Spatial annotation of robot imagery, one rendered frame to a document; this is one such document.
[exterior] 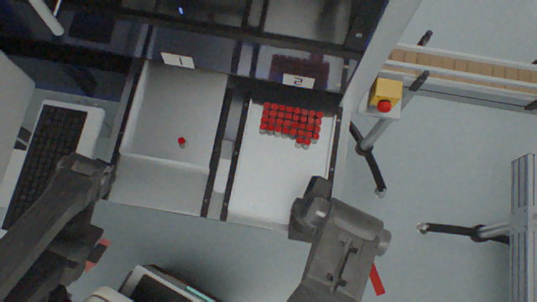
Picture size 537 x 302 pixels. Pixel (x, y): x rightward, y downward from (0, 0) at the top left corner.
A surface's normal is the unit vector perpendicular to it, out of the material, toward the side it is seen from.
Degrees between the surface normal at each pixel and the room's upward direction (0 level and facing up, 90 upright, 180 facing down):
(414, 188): 0
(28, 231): 41
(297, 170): 0
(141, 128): 0
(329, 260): 10
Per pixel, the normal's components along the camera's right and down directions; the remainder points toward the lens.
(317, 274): 0.17, -0.38
